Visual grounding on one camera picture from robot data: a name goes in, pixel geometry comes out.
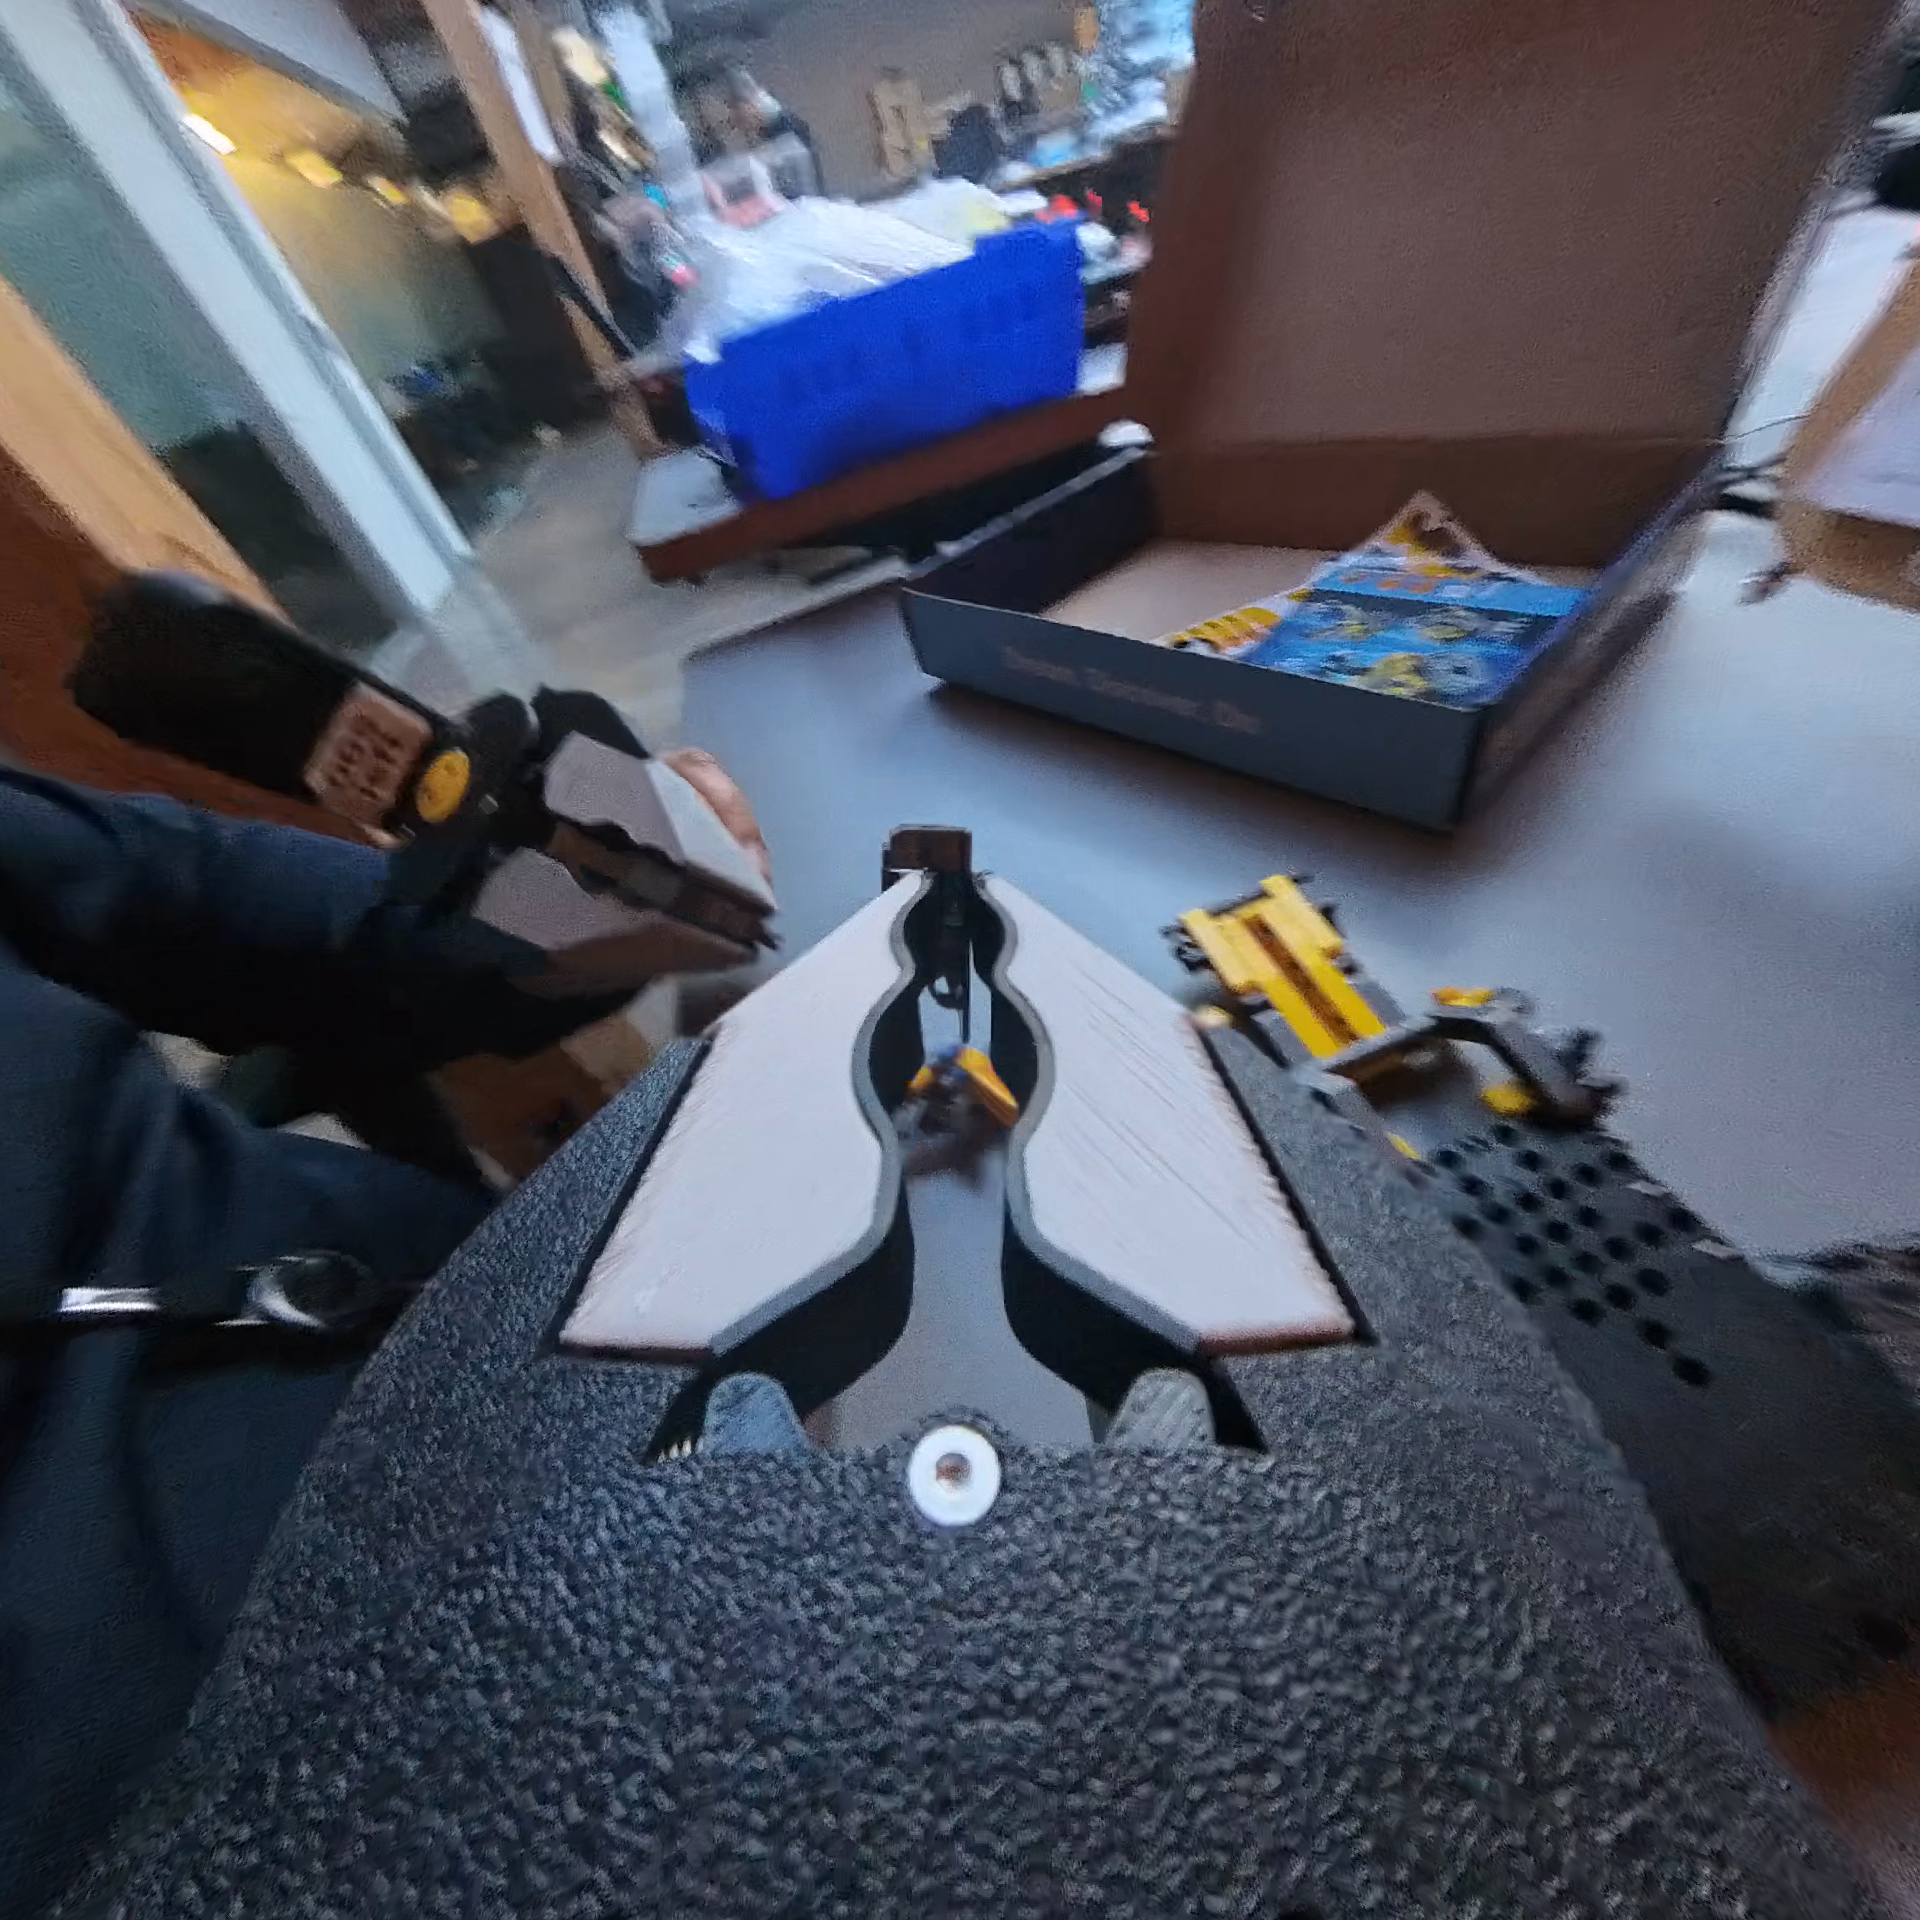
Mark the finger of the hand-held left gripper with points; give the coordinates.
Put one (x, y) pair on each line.
(661, 826)
(600, 932)

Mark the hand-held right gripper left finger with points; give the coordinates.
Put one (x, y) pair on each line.
(751, 1172)

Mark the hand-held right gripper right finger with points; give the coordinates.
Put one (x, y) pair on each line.
(1170, 1172)

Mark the small grey yellow toy assembly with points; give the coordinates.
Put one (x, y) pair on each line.
(967, 1084)

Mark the person's left forearm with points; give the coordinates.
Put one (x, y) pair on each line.
(182, 932)

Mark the grey desk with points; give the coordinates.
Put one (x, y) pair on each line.
(1723, 901)

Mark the person's left hand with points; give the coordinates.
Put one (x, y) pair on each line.
(720, 797)

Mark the wooden pillar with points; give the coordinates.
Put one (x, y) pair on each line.
(61, 451)

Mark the wooden background table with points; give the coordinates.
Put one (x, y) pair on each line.
(840, 510)

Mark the black yellow toy vehicle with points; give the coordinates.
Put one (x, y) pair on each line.
(1621, 1291)

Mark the blue cardboard box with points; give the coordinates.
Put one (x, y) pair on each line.
(1201, 706)

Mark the blue plastic bin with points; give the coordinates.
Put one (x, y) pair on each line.
(901, 360)

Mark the blue yellow toy booklet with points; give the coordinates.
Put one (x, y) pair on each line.
(1410, 629)

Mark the person's dark navy clothing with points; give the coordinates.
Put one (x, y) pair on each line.
(149, 1500)

